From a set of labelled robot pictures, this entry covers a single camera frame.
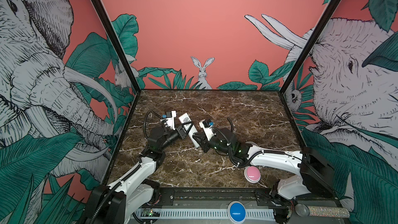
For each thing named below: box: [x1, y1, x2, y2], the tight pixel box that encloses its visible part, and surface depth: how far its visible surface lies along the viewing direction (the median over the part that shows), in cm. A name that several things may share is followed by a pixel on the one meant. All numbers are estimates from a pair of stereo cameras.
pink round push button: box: [243, 165, 262, 184], surface depth 82 cm
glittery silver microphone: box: [294, 203, 351, 218], surface depth 69 cm
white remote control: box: [178, 112, 199, 149], surface depth 75 cm
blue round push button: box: [226, 200, 247, 224], surface depth 70 cm
